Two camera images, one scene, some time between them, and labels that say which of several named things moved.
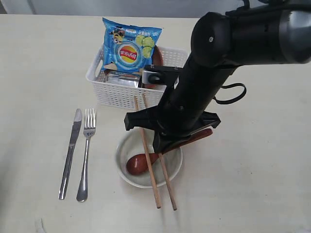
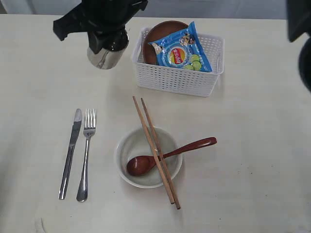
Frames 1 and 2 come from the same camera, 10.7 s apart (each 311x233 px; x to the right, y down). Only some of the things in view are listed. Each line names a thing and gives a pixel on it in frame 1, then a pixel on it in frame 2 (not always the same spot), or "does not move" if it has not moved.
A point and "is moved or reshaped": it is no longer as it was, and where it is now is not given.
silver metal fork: x=89 y=126 does not move
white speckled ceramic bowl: x=132 y=142 does not move
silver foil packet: x=129 y=79 to x=105 y=58
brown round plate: x=157 y=60 to x=156 y=31
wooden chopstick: x=155 y=187 to x=154 y=152
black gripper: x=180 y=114 to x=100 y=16
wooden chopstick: x=164 y=171 is moved or reshaped
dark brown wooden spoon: x=138 y=163 is moved or reshaped
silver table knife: x=70 y=152 does not move
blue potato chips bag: x=128 y=48 to x=183 y=49
